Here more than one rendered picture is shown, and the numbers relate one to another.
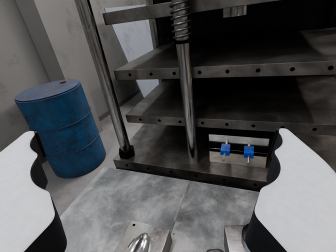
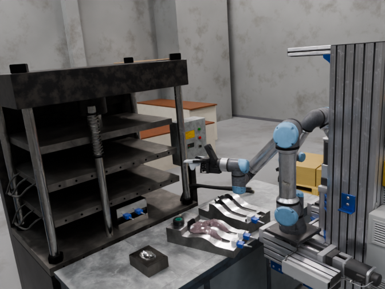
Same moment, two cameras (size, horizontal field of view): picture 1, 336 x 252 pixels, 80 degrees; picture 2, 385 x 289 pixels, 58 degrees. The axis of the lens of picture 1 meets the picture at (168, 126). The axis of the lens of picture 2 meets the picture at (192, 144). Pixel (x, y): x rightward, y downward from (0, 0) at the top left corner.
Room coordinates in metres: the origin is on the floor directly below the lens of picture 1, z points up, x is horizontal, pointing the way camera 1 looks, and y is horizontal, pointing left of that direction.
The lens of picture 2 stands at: (-0.70, 1.74, 2.03)
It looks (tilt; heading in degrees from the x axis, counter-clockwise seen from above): 14 degrees down; 294
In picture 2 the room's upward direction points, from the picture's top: 4 degrees counter-clockwise
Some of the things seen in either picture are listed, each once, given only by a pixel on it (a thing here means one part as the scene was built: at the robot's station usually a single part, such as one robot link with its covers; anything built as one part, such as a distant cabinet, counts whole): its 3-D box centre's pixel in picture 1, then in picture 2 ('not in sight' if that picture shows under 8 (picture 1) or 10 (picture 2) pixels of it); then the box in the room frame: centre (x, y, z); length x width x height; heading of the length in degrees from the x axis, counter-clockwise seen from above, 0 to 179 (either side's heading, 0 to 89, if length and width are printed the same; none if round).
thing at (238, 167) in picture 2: not in sight; (238, 166); (-0.19, 0.02, 1.43); 0.11 x 0.08 x 0.09; 177
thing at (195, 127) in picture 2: not in sight; (193, 195); (0.60, -1.07, 0.73); 0.30 x 0.22 x 1.47; 66
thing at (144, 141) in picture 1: (231, 134); (108, 217); (1.10, -0.41, 0.75); 1.30 x 0.84 x 0.06; 66
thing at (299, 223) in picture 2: not in sight; (293, 220); (-0.46, -0.10, 1.09); 0.15 x 0.15 x 0.10
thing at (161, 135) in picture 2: not in sight; (165, 146); (2.45, -4.00, 0.35); 2.00 x 0.64 x 0.70; 60
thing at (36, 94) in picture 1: (66, 127); not in sight; (2.12, 1.17, 0.49); 0.66 x 0.66 x 0.99
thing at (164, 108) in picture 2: not in sight; (175, 119); (3.34, -6.22, 0.44); 2.50 x 0.80 x 0.88; 151
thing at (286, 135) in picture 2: not in sight; (287, 174); (-0.45, 0.04, 1.41); 0.15 x 0.12 x 0.55; 87
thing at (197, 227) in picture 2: not in sight; (208, 226); (0.12, -0.23, 0.90); 0.26 x 0.18 x 0.08; 173
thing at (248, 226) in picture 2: not in sight; (232, 210); (0.05, -0.58, 0.87); 0.50 x 0.26 x 0.14; 156
